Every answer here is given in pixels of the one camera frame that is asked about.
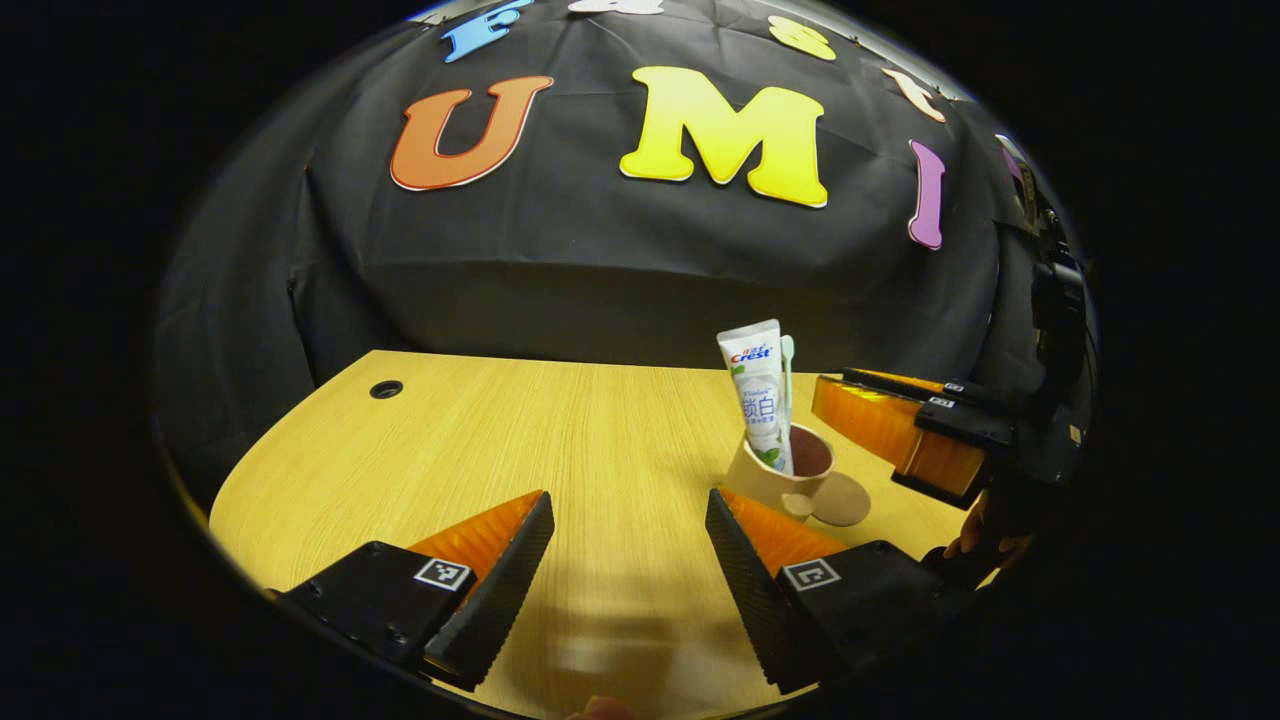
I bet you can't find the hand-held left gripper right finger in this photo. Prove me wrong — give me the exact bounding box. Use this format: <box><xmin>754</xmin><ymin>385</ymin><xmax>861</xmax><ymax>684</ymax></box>
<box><xmin>705</xmin><ymin>487</ymin><xmax>966</xmax><ymax>693</ymax></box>

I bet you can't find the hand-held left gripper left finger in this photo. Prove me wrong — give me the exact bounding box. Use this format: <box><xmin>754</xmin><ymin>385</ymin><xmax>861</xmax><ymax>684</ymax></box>
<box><xmin>275</xmin><ymin>489</ymin><xmax>556</xmax><ymax>691</ymax></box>

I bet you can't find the beige cup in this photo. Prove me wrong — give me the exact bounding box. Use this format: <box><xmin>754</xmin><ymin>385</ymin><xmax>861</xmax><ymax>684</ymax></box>
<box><xmin>724</xmin><ymin>423</ymin><xmax>836</xmax><ymax>519</ymax></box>

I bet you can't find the round beige coaster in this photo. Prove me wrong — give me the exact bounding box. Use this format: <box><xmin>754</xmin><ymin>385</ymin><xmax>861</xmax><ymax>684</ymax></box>
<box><xmin>808</xmin><ymin>470</ymin><xmax>873</xmax><ymax>528</ymax></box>

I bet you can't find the white toothpaste tube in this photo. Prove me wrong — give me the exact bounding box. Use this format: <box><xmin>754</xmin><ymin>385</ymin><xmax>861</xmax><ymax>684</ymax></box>
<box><xmin>716</xmin><ymin>319</ymin><xmax>795</xmax><ymax>476</ymax></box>

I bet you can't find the wooden desktop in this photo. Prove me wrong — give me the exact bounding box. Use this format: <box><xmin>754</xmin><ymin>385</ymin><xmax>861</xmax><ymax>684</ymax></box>
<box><xmin>208</xmin><ymin>349</ymin><xmax>1001</xmax><ymax>720</ymax></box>

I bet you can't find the black backdrop cloth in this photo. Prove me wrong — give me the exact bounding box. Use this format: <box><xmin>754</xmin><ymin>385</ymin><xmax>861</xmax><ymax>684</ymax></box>
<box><xmin>150</xmin><ymin>0</ymin><xmax>1101</xmax><ymax>511</ymax></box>

